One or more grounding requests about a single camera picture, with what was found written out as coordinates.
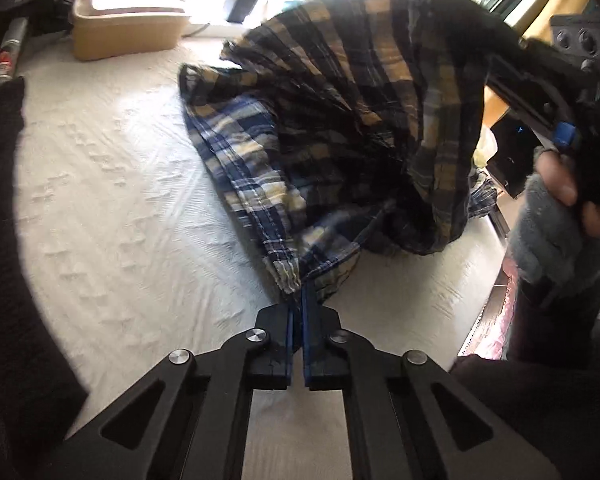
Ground blue plaid pants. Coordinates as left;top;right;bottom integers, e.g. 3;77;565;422
178;0;518;298

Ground right hand grey glove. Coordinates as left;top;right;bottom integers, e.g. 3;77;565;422
509;148;600;292

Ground white textured table cloth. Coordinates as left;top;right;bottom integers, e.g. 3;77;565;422
16;35;504;479

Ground black power adapter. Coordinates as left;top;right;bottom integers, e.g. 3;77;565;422
225;0;258;24

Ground grey spray can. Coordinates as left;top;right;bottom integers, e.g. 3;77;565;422
0;16;29;87

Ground beige lidded food container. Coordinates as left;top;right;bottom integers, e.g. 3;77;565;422
71;0;189;61

